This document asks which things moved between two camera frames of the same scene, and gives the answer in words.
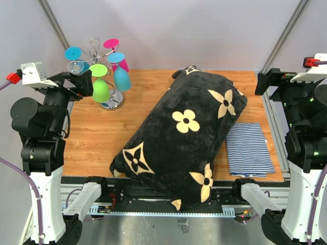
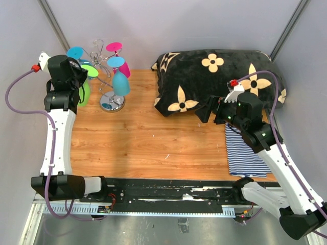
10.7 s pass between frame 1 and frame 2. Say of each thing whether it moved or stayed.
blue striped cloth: stayed
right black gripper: moved
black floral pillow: moved
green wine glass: moved
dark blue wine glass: stayed
